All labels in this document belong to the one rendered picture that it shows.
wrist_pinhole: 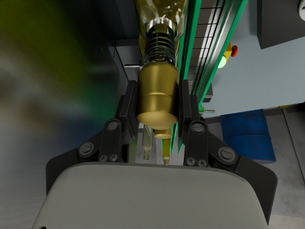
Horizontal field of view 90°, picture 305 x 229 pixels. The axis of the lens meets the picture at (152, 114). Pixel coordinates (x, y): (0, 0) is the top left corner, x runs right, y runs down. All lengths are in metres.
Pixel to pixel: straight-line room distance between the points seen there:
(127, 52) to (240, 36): 0.41
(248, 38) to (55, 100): 0.65
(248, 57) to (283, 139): 2.53
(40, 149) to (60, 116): 0.04
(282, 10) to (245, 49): 0.20
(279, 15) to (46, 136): 0.60
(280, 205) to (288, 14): 2.77
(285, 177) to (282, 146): 0.46
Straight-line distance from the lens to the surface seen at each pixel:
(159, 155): 3.32
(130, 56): 0.53
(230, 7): 0.40
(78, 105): 0.25
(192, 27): 0.35
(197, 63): 0.55
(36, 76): 0.19
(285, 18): 0.62
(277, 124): 3.27
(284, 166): 3.14
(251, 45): 0.74
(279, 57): 0.85
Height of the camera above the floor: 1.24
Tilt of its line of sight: 23 degrees down
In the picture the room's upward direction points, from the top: 177 degrees counter-clockwise
